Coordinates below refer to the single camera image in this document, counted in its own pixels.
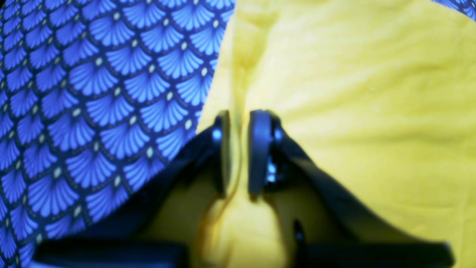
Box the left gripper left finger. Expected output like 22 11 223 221
75 110 231 243

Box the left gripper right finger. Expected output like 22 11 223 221
248 110 417 243

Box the yellow T-shirt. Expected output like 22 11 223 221
141 0 476 268

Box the blue fan-pattern tablecloth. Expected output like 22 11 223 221
0 0 476 268

